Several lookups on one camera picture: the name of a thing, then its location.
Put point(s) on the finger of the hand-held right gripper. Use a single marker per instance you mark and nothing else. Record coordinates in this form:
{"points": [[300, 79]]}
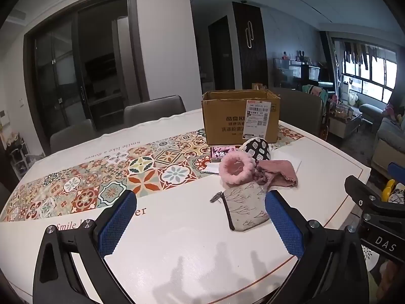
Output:
{"points": [[354, 185], [398, 171]]}

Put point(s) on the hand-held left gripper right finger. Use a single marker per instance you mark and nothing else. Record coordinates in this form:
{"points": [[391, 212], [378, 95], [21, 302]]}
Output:
{"points": [[284, 224]]}

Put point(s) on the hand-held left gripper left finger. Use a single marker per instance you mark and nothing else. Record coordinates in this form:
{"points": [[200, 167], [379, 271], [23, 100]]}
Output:
{"points": [[117, 224]]}

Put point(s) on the black white spotted pouch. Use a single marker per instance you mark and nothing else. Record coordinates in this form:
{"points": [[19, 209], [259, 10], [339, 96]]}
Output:
{"points": [[258, 150]]}

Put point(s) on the brown cardboard box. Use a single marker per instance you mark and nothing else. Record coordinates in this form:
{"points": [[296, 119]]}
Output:
{"points": [[221, 117]]}

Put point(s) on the grey sofa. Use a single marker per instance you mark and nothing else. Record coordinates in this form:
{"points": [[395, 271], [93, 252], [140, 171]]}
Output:
{"points": [[387, 133]]}

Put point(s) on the grey floral zipper pouch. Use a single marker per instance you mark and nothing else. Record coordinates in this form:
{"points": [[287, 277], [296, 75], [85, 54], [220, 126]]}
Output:
{"points": [[243, 205]]}

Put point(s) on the pink cloth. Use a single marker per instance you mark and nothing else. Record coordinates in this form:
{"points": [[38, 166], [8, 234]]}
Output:
{"points": [[281, 172]]}

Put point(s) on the low coffee table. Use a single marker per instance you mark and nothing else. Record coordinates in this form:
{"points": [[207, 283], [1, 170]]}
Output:
{"points": [[343, 125]]}

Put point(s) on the white paper sheet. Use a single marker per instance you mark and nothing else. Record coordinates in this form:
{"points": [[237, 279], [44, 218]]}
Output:
{"points": [[289, 163]]}

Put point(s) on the pink fluffy scrunchie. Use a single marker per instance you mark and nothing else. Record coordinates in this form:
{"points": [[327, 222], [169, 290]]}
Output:
{"points": [[226, 168]]}

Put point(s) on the grey dining chair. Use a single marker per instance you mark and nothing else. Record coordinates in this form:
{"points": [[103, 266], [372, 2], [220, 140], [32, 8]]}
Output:
{"points": [[71, 136], [300, 107], [152, 110]]}

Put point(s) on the small pink card box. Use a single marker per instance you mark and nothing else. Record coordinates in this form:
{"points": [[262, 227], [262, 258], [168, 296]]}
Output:
{"points": [[221, 152]]}

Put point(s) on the large window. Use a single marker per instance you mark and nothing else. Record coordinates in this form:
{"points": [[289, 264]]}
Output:
{"points": [[370, 69]]}

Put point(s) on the small shoe rack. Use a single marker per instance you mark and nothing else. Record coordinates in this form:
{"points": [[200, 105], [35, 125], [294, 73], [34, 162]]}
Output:
{"points": [[22, 158]]}

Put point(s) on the dark display cabinet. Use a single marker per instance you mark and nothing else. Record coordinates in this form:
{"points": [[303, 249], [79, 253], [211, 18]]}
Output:
{"points": [[300, 72]]}

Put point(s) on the dark framed glass sliding door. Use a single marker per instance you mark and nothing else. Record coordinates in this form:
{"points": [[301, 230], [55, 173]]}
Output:
{"points": [[63, 69]]}

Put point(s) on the wall control panel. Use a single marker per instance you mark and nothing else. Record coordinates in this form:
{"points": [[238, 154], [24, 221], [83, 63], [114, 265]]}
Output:
{"points": [[3, 117]]}

